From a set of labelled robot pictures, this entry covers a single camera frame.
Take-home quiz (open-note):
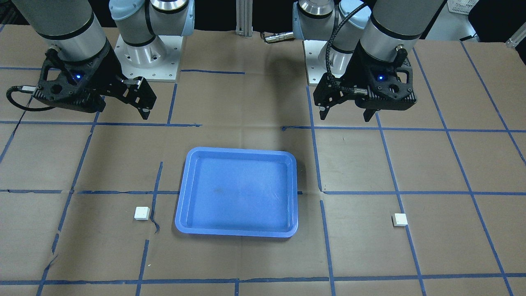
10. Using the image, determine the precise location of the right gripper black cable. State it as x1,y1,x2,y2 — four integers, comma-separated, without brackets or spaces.
6,85,54,112

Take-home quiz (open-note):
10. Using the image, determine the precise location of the white basket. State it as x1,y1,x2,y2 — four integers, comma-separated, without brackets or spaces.
447,0,479,15

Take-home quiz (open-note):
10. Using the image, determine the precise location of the aluminium frame post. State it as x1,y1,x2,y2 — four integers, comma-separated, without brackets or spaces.
235,0,253,39

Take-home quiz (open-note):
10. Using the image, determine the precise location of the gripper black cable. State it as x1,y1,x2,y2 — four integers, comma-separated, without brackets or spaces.
6,85,54,112
325,2,368,94

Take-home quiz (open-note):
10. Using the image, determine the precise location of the blue plastic tray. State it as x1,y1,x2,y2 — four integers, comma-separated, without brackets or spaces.
174,147,299,238

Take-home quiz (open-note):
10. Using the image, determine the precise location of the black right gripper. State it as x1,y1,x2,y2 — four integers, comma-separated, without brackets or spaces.
32,41,157,120

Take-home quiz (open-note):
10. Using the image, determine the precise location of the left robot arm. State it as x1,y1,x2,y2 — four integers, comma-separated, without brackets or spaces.
293,0,442,122

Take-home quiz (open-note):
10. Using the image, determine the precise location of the white block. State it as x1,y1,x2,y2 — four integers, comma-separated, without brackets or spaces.
134,206,152,221
392,213,409,227

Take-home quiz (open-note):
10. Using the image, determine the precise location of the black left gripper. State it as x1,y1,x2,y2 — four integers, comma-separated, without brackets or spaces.
314,42,417,122

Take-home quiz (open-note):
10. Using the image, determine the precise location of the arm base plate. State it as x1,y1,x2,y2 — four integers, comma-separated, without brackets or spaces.
114,35,186,83
302,40,375,88

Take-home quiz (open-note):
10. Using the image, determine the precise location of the metal cable connector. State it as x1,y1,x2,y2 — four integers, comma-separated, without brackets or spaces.
261,32,295,44

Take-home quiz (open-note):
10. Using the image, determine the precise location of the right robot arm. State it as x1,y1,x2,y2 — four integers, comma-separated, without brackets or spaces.
6,0,195,120

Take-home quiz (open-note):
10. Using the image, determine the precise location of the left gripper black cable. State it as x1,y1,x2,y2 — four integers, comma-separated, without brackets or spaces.
325,2,368,94

